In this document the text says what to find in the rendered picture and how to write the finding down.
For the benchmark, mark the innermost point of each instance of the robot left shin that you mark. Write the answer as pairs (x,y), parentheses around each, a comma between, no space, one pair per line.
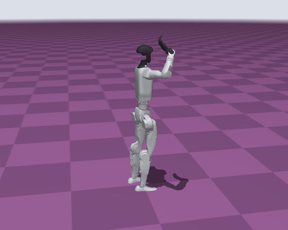
(134,162)

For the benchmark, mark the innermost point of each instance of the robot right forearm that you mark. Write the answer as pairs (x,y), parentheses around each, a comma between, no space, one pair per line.
(169,63)

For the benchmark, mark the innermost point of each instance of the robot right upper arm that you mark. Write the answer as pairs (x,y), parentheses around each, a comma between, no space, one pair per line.
(155,74)

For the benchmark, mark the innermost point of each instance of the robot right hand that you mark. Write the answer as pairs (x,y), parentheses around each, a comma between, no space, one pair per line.
(164,47)

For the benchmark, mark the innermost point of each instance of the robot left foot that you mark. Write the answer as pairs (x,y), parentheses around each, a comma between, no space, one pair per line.
(131,180)

